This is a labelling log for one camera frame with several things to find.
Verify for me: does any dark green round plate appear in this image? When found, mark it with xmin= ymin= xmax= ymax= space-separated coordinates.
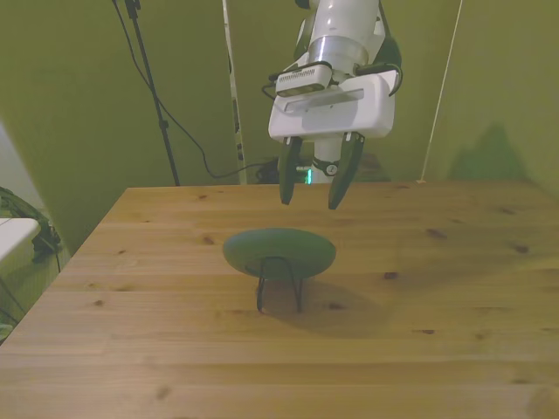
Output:
xmin=222 ymin=227 xmax=338 ymax=283

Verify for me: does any black box with green light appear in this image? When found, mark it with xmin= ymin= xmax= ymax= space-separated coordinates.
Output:
xmin=254 ymin=157 xmax=316 ymax=186

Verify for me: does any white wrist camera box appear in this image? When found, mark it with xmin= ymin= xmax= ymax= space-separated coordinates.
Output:
xmin=274 ymin=61 xmax=335 ymax=99

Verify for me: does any black tripod pole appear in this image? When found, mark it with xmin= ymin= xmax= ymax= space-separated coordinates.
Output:
xmin=123 ymin=0 xmax=182 ymax=188

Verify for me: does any white partition post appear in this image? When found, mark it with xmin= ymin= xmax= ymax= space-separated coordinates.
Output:
xmin=220 ymin=0 xmax=248 ymax=186

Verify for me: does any white side table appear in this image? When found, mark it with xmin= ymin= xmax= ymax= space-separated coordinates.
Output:
xmin=0 ymin=217 xmax=41 ymax=264

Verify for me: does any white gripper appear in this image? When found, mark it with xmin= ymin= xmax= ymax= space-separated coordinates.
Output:
xmin=267 ymin=69 xmax=397 ymax=211

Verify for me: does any black tripod cable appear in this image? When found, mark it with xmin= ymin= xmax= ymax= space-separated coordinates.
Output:
xmin=110 ymin=0 xmax=280 ymax=181

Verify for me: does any black wire plate stand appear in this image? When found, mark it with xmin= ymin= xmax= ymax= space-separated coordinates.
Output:
xmin=244 ymin=256 xmax=306 ymax=313

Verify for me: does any thin white cord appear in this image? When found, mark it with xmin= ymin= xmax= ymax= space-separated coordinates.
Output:
xmin=416 ymin=0 xmax=465 ymax=185

